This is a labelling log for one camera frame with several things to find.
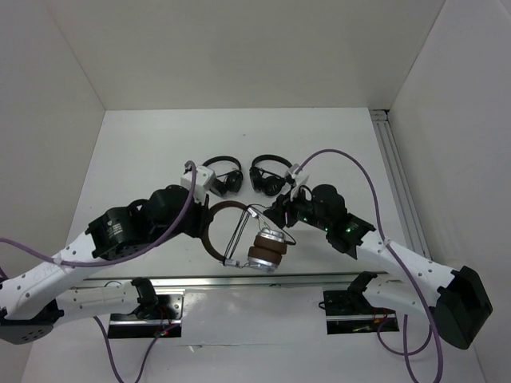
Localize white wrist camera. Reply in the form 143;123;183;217
285;164;309;201
180;160;216;204

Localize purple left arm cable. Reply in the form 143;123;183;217
0;160;199;268

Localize black on-ear headphones right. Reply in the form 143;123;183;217
249;154;292;197

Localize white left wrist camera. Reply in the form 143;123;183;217
180;160;216;204

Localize black on-ear headphones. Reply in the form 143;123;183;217
203;156;244;197
249;154;292;197

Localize aluminium front rail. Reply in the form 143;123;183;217
71;272;396;289

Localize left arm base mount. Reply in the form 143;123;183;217
107;278;184;339

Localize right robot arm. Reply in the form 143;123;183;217
264;184;493;349

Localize black on-ear headphones left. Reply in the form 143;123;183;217
203;156;244;197

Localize brown silver over-ear headphones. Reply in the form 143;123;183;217
201;201;297;274

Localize thin black headphone cable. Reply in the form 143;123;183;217
223;203;297;267

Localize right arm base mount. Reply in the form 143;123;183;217
318;290;399;335

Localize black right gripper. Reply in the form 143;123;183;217
263;184;331;231

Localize aluminium side rail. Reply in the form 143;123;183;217
369;109;431;259

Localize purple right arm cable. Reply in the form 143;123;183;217
295;149;444;383

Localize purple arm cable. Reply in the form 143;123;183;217
295;149;444;383
0;160;199;268

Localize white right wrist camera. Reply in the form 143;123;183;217
285;164;309;201

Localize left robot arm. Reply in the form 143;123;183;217
1;185;209;345

